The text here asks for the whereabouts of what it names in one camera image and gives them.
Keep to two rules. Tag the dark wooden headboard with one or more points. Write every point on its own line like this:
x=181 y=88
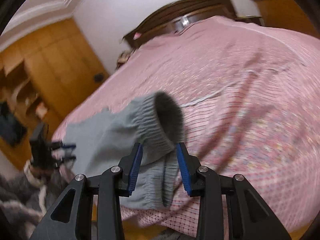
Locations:
x=176 y=16

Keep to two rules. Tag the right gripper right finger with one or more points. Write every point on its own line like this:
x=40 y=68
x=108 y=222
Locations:
x=227 y=203

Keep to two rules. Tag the pink item on headboard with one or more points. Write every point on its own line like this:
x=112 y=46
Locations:
x=136 y=36

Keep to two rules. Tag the grey fluffy rug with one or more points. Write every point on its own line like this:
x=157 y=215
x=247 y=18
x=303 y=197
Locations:
x=26 y=198

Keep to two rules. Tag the grey knit pants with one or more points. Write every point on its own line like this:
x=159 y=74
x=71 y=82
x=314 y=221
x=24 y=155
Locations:
x=148 y=128

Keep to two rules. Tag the pink floral bedspread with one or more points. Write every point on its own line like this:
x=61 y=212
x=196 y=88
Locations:
x=243 y=98

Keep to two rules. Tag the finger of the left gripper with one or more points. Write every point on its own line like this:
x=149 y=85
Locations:
x=61 y=145
x=65 y=159

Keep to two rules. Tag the small black hanging bag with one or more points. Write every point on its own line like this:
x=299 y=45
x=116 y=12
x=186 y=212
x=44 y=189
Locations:
x=98 y=77

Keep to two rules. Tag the wooden wardrobe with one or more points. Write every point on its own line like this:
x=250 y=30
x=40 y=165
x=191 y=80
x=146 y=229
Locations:
x=44 y=76

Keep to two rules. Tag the low wooden cabinet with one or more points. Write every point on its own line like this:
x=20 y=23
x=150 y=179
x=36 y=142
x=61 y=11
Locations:
x=285 y=14

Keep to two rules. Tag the clothes pile on nightstand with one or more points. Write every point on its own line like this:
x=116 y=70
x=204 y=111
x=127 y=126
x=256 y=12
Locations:
x=123 y=58

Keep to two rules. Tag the dark bag on shelf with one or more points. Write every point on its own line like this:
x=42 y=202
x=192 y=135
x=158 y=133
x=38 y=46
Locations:
x=12 y=131

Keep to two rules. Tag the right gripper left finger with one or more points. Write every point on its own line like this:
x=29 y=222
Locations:
x=70 y=217

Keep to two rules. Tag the person left hand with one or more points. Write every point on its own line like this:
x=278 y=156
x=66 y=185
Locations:
x=37 y=172

